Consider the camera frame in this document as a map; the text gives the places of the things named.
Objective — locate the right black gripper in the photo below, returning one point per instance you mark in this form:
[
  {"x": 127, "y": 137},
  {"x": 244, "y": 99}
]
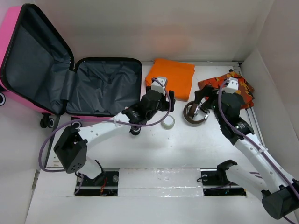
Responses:
[{"x": 207, "y": 91}]

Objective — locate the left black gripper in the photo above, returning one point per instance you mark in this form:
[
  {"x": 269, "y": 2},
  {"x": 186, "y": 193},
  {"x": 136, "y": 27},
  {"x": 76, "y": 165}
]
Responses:
[{"x": 166, "y": 105}]

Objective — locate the orange camouflage garment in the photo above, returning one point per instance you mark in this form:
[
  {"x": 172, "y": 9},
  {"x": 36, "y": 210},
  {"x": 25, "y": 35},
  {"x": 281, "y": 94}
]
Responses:
[{"x": 244, "y": 86}]

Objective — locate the orange cloth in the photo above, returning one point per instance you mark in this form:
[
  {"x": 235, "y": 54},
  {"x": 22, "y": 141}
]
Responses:
[{"x": 179, "y": 76}]

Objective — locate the brown leather belt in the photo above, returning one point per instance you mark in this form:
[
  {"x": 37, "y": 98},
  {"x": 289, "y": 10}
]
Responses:
[{"x": 191, "y": 110}]

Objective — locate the white tape roll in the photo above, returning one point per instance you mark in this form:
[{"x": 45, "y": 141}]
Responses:
[{"x": 168, "y": 122}]

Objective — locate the pink hard-shell suitcase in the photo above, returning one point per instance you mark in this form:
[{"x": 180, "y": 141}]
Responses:
[{"x": 37, "y": 69}]

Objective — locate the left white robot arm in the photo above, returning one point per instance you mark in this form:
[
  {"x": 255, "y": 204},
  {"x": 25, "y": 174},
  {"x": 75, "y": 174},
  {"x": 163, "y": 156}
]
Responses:
[{"x": 74, "y": 143}]

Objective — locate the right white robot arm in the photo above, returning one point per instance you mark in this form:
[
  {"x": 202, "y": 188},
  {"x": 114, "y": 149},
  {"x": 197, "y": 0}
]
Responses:
[{"x": 277, "y": 190}]

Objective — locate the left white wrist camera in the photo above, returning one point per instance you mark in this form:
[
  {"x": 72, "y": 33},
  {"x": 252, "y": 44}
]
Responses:
[{"x": 159, "y": 84}]

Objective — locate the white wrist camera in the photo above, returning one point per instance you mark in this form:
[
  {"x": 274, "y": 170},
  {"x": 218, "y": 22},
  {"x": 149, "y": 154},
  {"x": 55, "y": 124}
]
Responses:
[
  {"x": 232, "y": 85},
  {"x": 159, "y": 84}
]

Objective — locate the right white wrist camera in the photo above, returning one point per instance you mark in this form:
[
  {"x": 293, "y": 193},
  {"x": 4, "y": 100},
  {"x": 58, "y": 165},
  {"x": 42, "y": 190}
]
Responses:
[{"x": 232, "y": 85}]

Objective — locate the aluminium side rail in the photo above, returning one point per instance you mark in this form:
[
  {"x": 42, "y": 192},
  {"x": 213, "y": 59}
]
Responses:
[{"x": 250, "y": 113}]

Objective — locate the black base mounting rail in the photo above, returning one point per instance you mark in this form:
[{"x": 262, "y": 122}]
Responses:
[{"x": 157, "y": 182}]

